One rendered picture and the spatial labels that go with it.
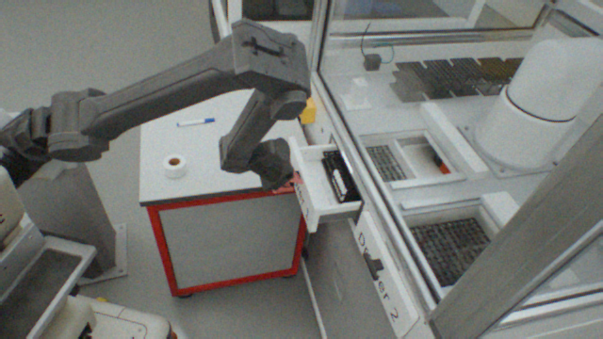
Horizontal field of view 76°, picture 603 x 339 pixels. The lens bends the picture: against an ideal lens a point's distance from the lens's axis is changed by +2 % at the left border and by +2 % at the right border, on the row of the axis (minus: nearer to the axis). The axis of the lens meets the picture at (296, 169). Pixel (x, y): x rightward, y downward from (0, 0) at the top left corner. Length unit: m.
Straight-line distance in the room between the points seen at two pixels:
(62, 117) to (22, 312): 0.33
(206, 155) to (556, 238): 1.05
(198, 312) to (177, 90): 1.41
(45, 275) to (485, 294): 0.74
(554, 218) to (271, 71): 0.40
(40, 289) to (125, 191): 1.54
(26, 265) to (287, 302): 1.25
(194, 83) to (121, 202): 1.77
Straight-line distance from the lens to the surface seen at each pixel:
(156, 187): 1.27
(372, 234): 0.98
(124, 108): 0.63
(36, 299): 0.81
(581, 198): 0.55
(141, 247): 2.08
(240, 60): 0.50
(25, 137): 0.78
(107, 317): 1.62
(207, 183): 1.26
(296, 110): 0.56
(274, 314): 1.85
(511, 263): 0.64
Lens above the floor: 1.70
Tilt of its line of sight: 46 degrees down
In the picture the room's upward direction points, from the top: 8 degrees clockwise
